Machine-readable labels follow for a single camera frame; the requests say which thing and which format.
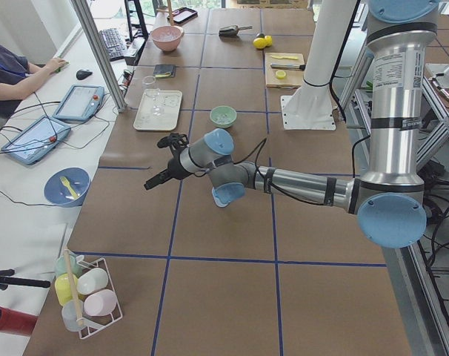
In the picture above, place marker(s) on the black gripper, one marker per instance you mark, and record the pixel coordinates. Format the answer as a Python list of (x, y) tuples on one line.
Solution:
[(173, 168)]

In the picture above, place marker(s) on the green ceramic bowl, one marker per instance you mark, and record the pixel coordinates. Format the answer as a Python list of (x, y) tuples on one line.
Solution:
[(223, 110)]

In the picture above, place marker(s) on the metal ice scoop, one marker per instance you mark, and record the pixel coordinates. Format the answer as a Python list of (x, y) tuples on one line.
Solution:
[(232, 30)]

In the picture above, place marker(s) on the small blue cup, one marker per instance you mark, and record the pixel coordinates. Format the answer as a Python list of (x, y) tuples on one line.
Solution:
[(221, 201)]

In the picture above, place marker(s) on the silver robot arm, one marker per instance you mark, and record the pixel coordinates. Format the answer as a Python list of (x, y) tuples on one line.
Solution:
[(388, 198)]

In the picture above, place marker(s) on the ice cubes in green bowl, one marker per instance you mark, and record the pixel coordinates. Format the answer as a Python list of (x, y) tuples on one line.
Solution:
[(222, 119)]

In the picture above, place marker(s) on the blue bowl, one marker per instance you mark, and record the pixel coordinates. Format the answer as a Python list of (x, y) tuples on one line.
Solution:
[(58, 195)]

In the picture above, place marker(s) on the yellow fork in bowl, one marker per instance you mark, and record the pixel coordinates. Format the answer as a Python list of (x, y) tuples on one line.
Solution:
[(66, 183)]

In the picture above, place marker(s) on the pink bowl with ice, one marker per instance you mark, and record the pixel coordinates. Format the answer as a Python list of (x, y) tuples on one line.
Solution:
[(167, 38)]

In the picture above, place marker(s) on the cream plastic tray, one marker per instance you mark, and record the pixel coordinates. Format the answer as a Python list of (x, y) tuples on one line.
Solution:
[(171, 101)]

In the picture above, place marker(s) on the clear wine glass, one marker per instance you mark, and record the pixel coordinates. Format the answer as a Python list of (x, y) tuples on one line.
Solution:
[(152, 93)]

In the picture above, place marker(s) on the upper teach pendant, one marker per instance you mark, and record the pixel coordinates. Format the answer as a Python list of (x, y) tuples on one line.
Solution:
[(80, 103)]

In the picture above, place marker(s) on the teach pendant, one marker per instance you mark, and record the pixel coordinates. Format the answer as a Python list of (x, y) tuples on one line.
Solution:
[(80, 103), (37, 140)]

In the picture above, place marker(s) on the white cup in rack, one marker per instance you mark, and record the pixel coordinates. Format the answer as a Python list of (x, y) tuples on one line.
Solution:
[(92, 281)]

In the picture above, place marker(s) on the lower teach pendant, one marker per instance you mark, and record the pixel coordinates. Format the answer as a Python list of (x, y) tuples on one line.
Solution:
[(37, 140)]

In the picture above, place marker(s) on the black computer mouse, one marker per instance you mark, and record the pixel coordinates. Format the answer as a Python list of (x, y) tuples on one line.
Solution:
[(82, 74)]

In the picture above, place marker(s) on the green cup in rack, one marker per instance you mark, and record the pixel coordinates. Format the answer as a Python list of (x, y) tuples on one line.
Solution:
[(61, 265)]

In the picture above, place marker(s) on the pink cup in rack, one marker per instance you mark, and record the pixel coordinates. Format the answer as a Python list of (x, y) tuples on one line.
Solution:
[(100, 303)]

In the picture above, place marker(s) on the black keyboard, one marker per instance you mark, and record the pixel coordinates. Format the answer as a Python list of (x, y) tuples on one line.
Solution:
[(114, 43)]

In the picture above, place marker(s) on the yellow cup in rack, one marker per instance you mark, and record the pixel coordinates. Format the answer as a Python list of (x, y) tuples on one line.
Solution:
[(62, 289)]

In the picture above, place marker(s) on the wooden cutting board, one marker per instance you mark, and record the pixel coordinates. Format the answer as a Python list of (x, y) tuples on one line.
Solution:
[(294, 77)]

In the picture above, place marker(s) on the pale blue cup in rack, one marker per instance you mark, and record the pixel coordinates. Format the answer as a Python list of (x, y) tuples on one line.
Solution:
[(69, 317)]

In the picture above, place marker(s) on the lemon half slice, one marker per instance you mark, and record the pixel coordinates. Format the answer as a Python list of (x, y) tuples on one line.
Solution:
[(281, 74)]

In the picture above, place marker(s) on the yellow lemon upper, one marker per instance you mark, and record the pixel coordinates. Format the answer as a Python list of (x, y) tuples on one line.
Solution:
[(260, 43)]

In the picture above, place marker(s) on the yellow lemon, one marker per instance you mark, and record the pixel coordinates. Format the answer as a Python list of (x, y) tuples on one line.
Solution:
[(260, 43), (269, 40)]

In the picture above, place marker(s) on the yellow lemon left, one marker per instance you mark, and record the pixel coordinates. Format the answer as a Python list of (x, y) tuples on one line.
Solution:
[(269, 40)]

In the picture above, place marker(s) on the seated person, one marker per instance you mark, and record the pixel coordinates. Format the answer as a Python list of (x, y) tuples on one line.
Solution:
[(20, 78)]

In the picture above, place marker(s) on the yellow plastic knife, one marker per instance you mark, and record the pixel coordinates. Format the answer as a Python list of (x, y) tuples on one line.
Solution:
[(284, 57)]

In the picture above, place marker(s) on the black tripod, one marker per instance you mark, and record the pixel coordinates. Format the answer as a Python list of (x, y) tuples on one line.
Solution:
[(7, 279)]

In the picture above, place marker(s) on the red cylinder bottle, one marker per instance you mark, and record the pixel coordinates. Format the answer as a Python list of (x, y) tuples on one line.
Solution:
[(16, 322)]

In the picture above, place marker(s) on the white wire cup rack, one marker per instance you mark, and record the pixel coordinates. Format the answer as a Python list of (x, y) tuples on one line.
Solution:
[(92, 325)]

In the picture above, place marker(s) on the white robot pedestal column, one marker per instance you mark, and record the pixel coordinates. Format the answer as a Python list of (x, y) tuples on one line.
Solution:
[(310, 107)]

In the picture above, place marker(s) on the black handled knife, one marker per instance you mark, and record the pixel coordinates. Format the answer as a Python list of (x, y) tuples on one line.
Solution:
[(287, 67)]

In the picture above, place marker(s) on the aluminium frame post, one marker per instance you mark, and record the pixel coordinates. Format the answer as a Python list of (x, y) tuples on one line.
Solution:
[(88, 24)]

